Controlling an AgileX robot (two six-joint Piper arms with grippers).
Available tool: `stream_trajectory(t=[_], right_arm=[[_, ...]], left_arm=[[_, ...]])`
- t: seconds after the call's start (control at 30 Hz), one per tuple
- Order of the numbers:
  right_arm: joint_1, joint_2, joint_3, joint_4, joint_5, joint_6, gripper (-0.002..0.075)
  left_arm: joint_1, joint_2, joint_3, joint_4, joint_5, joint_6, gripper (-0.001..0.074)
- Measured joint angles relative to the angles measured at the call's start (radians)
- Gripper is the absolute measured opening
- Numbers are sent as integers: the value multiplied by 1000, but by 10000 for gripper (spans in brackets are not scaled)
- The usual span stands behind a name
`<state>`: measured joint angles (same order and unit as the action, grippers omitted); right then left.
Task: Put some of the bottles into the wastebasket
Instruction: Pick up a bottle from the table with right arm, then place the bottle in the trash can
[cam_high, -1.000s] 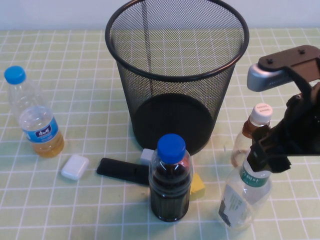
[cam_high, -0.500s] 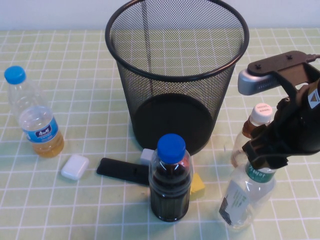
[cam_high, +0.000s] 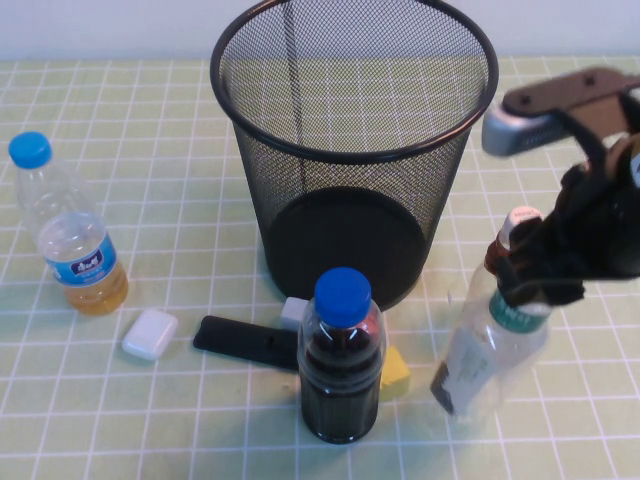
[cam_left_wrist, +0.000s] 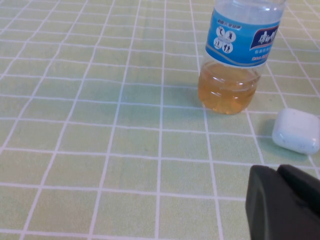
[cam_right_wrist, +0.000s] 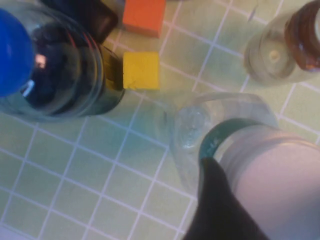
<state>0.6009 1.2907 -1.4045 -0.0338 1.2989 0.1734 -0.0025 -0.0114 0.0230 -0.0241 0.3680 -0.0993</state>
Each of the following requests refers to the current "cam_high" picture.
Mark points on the yellow block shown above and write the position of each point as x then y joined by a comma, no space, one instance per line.
395,372

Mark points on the black mesh wastebasket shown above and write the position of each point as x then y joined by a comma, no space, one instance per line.
350,240

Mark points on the clear bottle green label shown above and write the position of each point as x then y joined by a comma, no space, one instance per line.
492,360

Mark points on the green checkered tablecloth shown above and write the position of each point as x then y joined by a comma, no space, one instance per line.
150,425

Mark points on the small white cube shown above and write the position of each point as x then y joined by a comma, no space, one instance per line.
291,312

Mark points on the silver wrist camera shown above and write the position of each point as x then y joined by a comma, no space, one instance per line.
520,132

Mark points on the dark camera mount bracket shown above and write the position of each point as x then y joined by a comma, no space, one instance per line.
575,92

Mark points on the white earbud case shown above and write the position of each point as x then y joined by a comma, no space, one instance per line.
150,334

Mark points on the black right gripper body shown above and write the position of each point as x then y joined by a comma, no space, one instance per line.
600,235

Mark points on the blue label bottle yellow liquid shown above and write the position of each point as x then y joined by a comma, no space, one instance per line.
82,260

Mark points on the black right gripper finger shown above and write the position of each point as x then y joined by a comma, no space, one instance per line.
515,280
567,292

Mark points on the dark cola bottle blue cap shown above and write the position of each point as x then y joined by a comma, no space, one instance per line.
340,380

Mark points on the black flat remote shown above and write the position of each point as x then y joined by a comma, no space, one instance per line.
240,340

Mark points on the brown label bottle white cap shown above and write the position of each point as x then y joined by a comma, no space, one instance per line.
520,216

